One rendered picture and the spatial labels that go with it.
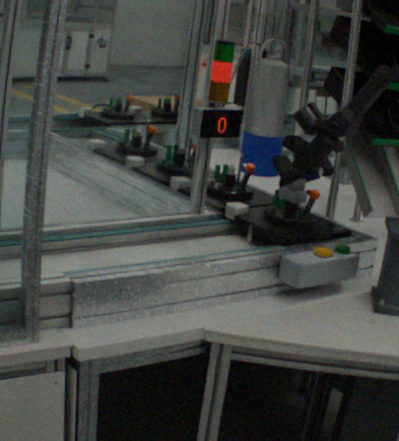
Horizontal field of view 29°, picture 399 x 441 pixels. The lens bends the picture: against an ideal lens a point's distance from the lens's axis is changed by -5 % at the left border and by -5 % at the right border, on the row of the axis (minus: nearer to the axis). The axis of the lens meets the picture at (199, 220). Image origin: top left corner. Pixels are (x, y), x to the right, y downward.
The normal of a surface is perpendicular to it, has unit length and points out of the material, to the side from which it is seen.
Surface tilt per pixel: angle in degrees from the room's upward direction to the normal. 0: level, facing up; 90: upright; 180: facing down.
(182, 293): 90
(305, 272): 90
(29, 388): 90
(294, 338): 0
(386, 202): 45
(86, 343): 0
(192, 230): 90
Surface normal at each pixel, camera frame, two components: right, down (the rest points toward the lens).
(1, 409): 0.59, 0.30
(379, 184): 0.40, -0.45
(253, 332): 0.12, -0.95
